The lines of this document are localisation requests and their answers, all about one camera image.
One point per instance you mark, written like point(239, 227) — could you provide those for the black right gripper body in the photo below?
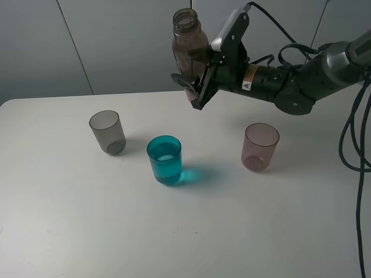
point(231, 71)

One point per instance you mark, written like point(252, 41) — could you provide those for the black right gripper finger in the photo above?
point(189, 83)

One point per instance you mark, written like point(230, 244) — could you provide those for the brown translucent water bottle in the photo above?
point(190, 45)

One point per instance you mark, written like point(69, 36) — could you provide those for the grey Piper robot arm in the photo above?
point(293, 89)

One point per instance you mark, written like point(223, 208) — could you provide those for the teal translucent cup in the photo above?
point(164, 153)

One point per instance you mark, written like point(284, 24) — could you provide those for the pink translucent cup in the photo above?
point(260, 142)

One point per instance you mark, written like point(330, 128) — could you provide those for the grey translucent cup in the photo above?
point(107, 129)

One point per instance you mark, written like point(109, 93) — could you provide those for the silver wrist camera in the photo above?
point(221, 36)

